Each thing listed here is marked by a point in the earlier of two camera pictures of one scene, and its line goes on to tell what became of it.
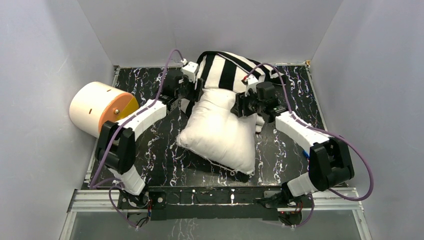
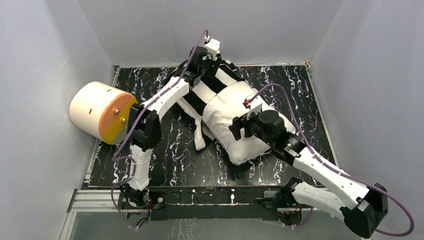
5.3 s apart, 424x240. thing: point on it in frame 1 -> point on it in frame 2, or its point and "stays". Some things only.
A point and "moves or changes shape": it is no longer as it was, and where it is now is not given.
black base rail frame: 179,203 stays
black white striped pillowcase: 227,71 -> 192,105
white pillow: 212,130 moves or changes shape
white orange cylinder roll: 94,103 stays
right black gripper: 241,102 -> 238,123
